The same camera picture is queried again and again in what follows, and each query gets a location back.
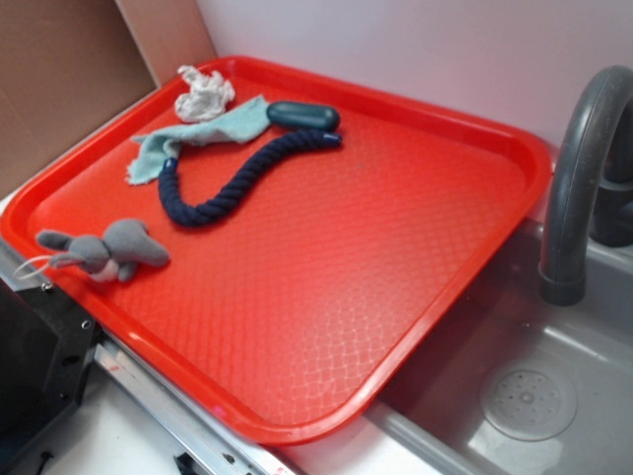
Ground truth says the navy blue twisted rope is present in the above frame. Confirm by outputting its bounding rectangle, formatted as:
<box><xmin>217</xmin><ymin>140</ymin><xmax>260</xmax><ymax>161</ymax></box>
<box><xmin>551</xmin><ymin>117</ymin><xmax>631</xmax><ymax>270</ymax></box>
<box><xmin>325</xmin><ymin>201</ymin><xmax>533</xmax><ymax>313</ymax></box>
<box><xmin>157</xmin><ymin>129</ymin><xmax>344</xmax><ymax>230</ymax></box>

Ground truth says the crumpled white paper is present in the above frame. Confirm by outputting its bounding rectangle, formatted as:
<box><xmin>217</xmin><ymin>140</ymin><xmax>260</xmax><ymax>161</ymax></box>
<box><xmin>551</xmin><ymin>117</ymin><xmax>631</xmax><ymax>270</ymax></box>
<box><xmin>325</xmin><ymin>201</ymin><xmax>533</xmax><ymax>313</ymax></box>
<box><xmin>174</xmin><ymin>65</ymin><xmax>235</xmax><ymax>124</ymax></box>

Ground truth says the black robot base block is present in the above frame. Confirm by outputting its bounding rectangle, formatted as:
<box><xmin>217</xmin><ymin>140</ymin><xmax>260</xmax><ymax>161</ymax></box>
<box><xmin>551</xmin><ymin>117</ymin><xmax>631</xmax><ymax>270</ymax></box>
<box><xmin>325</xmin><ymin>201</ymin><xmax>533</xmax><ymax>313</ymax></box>
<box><xmin>1</xmin><ymin>282</ymin><xmax>101</xmax><ymax>464</ymax></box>

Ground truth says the brown cardboard panel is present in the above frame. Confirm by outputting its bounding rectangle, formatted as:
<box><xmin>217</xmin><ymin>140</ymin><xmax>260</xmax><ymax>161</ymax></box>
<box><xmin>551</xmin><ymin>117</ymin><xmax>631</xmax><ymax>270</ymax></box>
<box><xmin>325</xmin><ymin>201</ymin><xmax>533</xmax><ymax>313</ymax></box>
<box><xmin>1</xmin><ymin>1</ymin><xmax>216</xmax><ymax>197</ymax></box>

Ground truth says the dark teal oval case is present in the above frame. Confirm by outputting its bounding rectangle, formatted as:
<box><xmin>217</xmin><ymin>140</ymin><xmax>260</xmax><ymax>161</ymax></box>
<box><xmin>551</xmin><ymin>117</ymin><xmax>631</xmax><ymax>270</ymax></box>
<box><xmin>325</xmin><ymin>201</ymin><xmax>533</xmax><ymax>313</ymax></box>
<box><xmin>266</xmin><ymin>101</ymin><xmax>340</xmax><ymax>132</ymax></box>

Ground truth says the grey plush bunny toy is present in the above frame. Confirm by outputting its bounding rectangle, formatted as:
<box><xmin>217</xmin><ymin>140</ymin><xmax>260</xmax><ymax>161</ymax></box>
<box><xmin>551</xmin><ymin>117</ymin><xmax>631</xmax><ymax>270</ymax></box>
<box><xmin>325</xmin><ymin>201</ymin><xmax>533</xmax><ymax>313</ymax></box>
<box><xmin>14</xmin><ymin>219</ymin><xmax>170</xmax><ymax>282</ymax></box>

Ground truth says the aluminium rail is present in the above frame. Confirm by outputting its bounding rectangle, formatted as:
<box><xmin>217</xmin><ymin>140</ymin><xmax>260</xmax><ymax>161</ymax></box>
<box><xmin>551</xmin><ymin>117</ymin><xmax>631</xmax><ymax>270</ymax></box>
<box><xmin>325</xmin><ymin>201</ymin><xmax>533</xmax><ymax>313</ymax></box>
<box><xmin>0</xmin><ymin>237</ymin><xmax>278</xmax><ymax>475</ymax></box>

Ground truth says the grey plastic sink basin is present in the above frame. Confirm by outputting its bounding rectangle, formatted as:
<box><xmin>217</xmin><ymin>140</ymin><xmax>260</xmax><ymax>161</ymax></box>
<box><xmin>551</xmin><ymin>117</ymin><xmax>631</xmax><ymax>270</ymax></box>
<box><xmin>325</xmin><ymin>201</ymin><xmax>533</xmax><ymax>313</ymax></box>
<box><xmin>367</xmin><ymin>222</ymin><xmax>632</xmax><ymax>474</ymax></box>

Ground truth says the grey plastic faucet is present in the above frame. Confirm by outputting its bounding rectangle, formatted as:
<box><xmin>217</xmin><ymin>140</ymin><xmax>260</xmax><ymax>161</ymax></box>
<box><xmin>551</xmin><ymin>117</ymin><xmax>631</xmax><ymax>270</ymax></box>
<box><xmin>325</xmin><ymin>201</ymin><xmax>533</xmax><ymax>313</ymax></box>
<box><xmin>539</xmin><ymin>65</ymin><xmax>632</xmax><ymax>306</ymax></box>

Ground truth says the light blue cloth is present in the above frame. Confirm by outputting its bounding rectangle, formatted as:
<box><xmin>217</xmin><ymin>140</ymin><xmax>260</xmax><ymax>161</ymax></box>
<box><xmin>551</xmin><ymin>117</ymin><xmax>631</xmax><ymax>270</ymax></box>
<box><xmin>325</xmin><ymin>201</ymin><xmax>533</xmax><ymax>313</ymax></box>
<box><xmin>126</xmin><ymin>96</ymin><xmax>270</xmax><ymax>186</ymax></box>

